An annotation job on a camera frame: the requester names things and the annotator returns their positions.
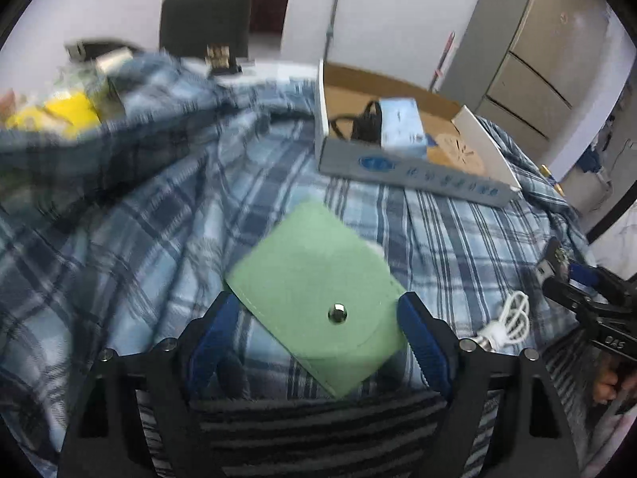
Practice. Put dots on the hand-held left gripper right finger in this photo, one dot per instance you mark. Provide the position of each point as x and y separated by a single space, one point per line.
423 338

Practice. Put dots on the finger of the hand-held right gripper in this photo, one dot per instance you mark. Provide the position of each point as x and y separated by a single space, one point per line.
585 274
565 294

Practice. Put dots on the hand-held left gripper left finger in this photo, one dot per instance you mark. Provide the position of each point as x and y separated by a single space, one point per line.
214 343

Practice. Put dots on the small black printed box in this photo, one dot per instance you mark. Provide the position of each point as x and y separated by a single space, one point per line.
550 256

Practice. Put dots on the green felt pouch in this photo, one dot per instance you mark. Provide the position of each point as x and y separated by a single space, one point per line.
308 279

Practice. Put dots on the round beige disc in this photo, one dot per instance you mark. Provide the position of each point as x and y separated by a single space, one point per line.
458 154

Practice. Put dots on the blue tissue pack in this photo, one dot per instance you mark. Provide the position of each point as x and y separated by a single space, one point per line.
400 127

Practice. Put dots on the cardboard box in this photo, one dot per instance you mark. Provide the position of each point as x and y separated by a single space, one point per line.
348 104

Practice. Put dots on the person's right hand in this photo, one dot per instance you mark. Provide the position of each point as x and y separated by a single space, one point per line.
607 383

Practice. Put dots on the gold foil packet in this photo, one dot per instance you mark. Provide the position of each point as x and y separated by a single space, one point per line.
551 178

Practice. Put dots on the blue hanging cloth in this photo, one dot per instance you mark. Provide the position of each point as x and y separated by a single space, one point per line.
594 158

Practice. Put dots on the blue plaid cloth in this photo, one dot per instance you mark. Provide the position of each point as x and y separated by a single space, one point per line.
149 239

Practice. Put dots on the gold refrigerator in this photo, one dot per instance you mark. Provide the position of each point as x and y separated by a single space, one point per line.
547 59

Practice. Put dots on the yellow plastic bag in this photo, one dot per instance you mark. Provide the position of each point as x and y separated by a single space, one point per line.
59 114

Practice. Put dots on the cream small box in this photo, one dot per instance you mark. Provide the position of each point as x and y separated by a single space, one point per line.
113 59

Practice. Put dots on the dark grey bag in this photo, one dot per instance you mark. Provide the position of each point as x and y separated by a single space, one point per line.
99 47

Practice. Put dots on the dark grey chair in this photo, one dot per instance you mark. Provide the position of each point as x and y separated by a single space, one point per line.
204 20

